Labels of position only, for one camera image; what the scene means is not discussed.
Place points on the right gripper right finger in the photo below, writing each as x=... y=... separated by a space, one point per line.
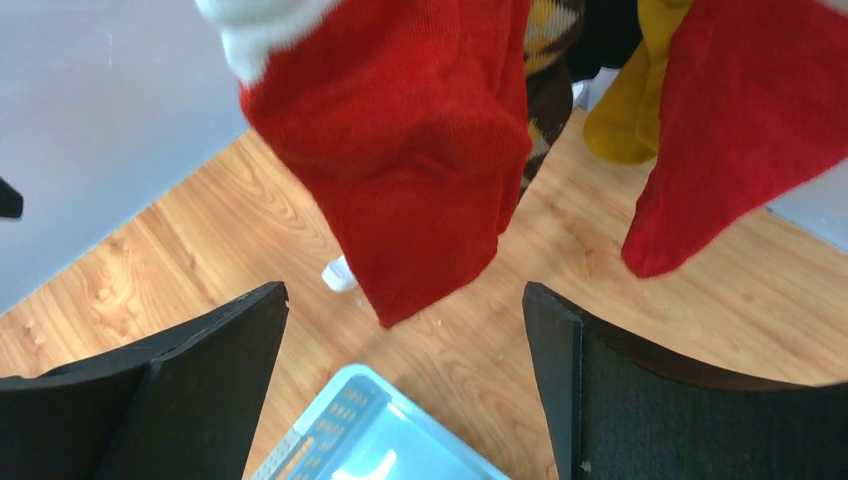
x=619 y=406

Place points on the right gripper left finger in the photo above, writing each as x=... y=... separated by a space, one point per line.
x=183 y=403

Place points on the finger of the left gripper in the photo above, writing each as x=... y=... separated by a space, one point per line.
x=11 y=201

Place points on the light blue plastic basket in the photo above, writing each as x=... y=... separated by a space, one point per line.
x=361 y=427

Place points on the red snowflake christmas sock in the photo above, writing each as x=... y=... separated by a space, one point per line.
x=405 y=120

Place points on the white grey drying rack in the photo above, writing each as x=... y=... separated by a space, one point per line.
x=338 y=276

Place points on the mustard yellow sock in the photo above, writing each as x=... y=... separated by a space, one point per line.
x=624 y=126

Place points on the brown argyle sock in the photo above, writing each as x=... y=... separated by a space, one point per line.
x=553 y=26

